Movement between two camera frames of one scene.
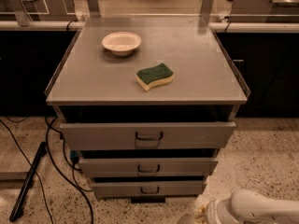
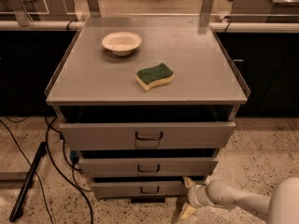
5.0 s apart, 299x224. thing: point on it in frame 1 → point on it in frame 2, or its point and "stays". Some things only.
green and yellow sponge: (150, 77) stays
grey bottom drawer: (149, 189) stays
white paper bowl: (121, 43) stays
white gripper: (214, 211) → (194, 196)
